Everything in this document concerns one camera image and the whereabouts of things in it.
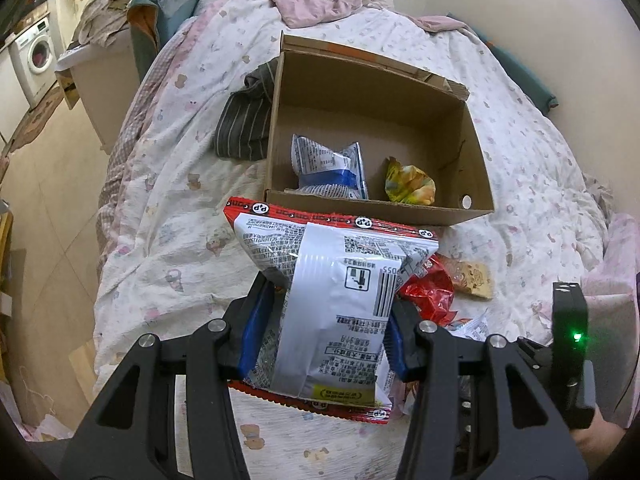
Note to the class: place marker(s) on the red snack packet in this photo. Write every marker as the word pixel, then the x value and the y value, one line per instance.
pixel 430 295

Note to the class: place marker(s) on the teal orange cloth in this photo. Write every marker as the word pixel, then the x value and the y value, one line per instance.
pixel 150 25

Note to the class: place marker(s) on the pink fleece cloth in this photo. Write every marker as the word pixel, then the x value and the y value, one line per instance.
pixel 620 260

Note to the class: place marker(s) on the cardboard box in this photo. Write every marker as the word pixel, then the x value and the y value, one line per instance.
pixel 360 95

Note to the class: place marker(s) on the silver red-edged snack bag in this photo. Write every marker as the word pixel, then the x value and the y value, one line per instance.
pixel 330 310

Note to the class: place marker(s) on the white washing machine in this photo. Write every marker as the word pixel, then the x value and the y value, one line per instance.
pixel 35 55

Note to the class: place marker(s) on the blue white snack packet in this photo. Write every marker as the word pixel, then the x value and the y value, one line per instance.
pixel 325 165

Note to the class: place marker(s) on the beige snack packet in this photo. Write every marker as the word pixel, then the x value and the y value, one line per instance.
pixel 472 277

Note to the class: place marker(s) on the white storage bin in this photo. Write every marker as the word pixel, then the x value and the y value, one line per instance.
pixel 105 90

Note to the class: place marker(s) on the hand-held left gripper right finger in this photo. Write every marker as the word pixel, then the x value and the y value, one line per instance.
pixel 397 340

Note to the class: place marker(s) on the white cabinet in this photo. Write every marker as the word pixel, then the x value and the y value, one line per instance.
pixel 10 95

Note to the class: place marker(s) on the white printed snack packet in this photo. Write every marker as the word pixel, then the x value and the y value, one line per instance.
pixel 472 330

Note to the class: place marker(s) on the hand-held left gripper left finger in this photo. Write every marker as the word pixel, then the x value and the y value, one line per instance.
pixel 255 325

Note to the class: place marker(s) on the plaid bed sheet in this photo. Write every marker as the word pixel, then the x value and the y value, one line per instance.
pixel 120 155

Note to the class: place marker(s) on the pile of beige clothes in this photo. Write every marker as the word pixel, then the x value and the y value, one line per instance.
pixel 110 10

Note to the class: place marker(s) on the yellow green snack packet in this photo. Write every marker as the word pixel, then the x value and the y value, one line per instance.
pixel 407 182

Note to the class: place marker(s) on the patterned floor rug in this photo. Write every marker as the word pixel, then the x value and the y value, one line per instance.
pixel 35 115

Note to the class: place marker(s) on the white printed blanket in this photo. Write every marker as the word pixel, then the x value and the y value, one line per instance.
pixel 175 240

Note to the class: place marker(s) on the dark striped cloth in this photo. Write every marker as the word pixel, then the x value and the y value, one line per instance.
pixel 245 120

